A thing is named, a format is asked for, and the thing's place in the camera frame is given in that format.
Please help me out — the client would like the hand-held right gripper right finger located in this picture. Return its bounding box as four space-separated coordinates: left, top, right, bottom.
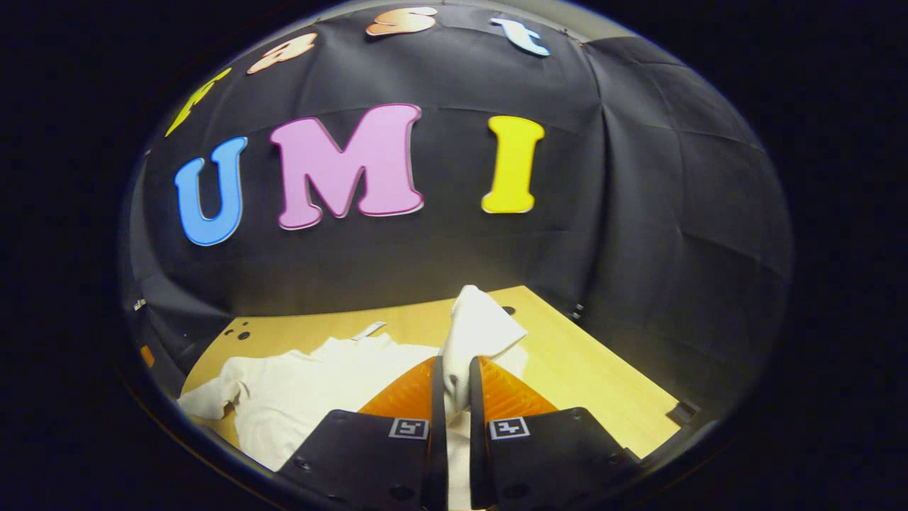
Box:
468 356 643 511

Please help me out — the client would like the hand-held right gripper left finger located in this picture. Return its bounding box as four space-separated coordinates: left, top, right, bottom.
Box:
277 356 449 511

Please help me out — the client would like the white zip-neck sweatshirt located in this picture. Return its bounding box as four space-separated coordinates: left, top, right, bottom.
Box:
177 285 529 511

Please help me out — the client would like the black backdrop cloth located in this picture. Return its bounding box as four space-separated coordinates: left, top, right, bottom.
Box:
121 0 794 427

